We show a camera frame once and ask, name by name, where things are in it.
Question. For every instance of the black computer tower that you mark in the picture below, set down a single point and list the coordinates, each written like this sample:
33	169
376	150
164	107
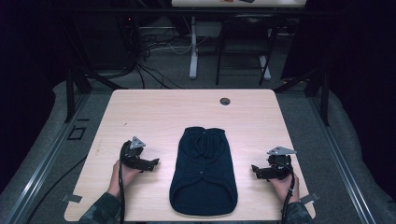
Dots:
129	40

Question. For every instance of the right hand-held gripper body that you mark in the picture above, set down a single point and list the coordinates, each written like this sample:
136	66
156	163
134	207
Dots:
279	166

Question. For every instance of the grey tape strip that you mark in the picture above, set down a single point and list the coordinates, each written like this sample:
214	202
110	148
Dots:
309	198
72	198

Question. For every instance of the black metal frame stand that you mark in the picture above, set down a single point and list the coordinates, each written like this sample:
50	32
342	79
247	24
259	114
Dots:
79	84
317	87

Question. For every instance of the person's right hand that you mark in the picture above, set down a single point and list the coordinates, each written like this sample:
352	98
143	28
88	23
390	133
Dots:
286	188

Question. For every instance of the white desk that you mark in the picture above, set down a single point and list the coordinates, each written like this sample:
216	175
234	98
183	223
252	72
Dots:
193	46

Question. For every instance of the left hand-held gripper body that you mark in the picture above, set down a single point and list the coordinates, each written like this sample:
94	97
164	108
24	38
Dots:
130	157

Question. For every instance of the black chair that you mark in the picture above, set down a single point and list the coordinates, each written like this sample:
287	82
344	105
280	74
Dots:
243	37

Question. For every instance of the dark navy knitted garment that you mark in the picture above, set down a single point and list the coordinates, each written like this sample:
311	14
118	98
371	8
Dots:
204	174

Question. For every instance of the person's left hand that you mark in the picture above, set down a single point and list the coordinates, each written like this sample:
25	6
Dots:
124	179

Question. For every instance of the aluminium floor rail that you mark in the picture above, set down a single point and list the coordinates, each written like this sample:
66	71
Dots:
342	161
46	161

